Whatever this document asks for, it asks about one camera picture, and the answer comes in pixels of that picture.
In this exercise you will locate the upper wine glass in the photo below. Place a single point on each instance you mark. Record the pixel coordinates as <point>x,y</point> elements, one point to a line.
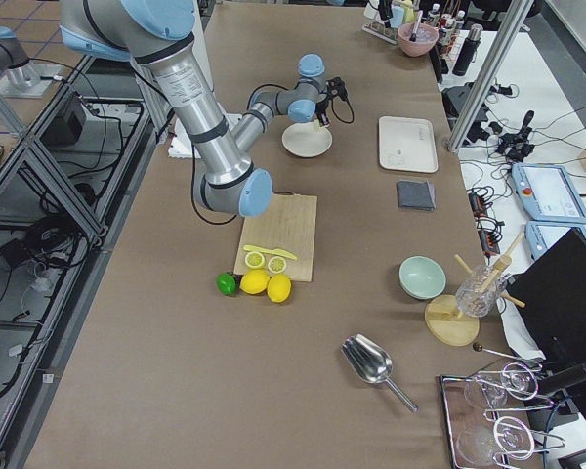
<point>491,389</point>

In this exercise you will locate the pink bowl with ice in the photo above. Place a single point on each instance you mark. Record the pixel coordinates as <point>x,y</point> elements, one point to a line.
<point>426,38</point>

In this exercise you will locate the clear glass mug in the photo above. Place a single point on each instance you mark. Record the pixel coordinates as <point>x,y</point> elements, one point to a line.
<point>471,300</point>

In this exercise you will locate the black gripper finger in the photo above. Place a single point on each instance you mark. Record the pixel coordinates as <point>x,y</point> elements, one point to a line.
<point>323,120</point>

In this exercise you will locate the wine glass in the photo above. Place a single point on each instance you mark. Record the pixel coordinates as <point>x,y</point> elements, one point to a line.
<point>491,389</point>
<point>505,441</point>

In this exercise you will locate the metal muddler in bowl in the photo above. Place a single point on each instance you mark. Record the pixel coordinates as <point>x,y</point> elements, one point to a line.
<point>415,26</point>

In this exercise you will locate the dark framed glass tray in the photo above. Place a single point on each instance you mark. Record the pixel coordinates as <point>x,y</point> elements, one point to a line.
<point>485,418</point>

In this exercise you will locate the yellow plastic knife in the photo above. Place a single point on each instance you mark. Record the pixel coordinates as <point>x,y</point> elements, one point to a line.
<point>272,251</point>

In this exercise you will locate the left lemon half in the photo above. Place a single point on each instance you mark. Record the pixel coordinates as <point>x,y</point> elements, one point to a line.
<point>254,260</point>

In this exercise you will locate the metal ice scoop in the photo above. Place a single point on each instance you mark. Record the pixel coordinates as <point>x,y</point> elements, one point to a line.
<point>373,365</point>

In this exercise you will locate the black computer monitor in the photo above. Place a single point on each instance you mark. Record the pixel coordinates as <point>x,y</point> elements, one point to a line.
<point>554,291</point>

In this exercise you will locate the right whole yellow lemon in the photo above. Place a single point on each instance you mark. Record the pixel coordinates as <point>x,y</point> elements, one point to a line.
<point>279,288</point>

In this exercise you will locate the green lime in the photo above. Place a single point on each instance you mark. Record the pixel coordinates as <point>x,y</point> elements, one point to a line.
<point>227,283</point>

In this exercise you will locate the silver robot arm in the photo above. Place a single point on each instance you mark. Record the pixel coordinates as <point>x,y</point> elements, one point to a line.
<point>159,35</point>

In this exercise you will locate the wooden mug tree stand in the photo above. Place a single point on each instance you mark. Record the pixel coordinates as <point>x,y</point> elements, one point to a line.
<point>441,315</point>

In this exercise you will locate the folded grey cloth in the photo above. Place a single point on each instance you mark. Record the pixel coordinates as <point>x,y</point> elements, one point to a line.
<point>418,195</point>

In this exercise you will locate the black thermos bottle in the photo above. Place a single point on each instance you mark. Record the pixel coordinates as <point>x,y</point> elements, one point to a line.
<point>468,50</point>

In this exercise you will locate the left orange black usb hub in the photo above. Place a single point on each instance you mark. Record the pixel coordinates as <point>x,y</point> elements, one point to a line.
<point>478,205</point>

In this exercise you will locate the mint green bowl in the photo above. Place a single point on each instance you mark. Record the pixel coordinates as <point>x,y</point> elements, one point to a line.
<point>421,277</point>

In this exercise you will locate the upper blue teach pendant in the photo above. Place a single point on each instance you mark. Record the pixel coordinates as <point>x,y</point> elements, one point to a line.
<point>547,193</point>

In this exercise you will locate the white cup rack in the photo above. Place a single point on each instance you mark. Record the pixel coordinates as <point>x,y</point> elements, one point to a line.
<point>403,11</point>

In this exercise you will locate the wooden cutting board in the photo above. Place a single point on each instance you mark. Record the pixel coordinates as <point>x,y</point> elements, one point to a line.
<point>288,224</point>

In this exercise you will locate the whole yellow lemon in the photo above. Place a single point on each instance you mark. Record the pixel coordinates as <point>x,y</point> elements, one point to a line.
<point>255,281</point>
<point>279,288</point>

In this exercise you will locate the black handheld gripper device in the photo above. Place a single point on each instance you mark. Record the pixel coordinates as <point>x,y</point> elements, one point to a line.
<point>516,146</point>

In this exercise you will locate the lower wine glass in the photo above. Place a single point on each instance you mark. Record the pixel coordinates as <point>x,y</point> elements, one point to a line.
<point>505,441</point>

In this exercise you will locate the blue teach pendant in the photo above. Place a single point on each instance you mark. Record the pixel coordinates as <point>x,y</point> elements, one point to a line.
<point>547,193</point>
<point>541,236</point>

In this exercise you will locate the beige serving tray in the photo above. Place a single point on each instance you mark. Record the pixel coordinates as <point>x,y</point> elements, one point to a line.
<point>407,144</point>

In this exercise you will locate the left whole yellow lemon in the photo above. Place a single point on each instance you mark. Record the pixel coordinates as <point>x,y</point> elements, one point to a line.
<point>255,281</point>

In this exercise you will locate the orange black usb hub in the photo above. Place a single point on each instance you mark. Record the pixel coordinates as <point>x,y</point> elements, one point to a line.
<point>488,245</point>
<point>478,205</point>

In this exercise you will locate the lower blue teach pendant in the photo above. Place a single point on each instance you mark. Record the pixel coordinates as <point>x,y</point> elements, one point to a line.
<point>541,236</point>

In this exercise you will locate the right orange black usb hub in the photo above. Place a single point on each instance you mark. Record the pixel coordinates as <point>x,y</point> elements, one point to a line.
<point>488,245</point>

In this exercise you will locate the cream round plate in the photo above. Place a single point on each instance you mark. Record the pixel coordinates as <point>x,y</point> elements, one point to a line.
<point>302,140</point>

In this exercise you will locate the aluminium frame post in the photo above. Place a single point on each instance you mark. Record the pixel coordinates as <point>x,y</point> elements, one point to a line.
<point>504,38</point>

